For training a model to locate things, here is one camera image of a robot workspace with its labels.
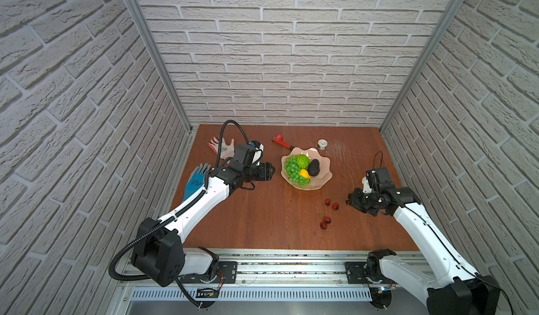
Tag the red white work glove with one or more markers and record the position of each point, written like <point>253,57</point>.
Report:
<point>222,148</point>

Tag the pink wavy fruit bowl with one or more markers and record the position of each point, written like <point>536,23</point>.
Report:
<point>306,169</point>

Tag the red cherry pair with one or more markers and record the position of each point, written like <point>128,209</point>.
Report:
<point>329,203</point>
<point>326,221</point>

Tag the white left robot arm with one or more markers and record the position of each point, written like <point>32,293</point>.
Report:
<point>160,254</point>

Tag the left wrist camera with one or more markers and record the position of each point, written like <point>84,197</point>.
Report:
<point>246,155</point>

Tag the aluminium rail frame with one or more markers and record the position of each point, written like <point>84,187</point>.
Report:
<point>307,274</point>

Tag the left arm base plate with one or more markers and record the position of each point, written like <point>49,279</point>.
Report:
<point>227,271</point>

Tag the green grape bunch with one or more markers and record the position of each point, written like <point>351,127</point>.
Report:
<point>292,171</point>

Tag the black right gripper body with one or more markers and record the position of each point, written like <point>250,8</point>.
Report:
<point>367,200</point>

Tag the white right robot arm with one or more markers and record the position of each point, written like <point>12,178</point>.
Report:
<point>456,287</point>

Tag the silver corner frame post right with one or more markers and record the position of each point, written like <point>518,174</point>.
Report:
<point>430,47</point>

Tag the silver corner frame post left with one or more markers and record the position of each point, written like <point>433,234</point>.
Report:
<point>143,27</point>

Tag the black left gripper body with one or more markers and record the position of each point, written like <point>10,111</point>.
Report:
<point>260,171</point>

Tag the green bumpy fake fruit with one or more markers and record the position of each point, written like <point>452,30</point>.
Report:
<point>302,161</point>

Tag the yellow fake pear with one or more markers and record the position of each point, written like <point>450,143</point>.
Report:
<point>304,173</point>

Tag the blue work glove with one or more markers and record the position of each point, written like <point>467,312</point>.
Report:
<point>196,179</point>

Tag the red hand tool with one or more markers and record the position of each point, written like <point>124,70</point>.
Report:
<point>279,140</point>

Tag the dark fake avocado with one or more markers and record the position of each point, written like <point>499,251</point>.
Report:
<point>314,168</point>

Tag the white tape roll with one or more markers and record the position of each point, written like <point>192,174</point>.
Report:
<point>322,144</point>

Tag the silver corner frame post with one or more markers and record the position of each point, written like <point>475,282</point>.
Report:
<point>430,47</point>
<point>143,27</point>

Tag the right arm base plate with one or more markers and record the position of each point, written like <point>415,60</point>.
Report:
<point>356,275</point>

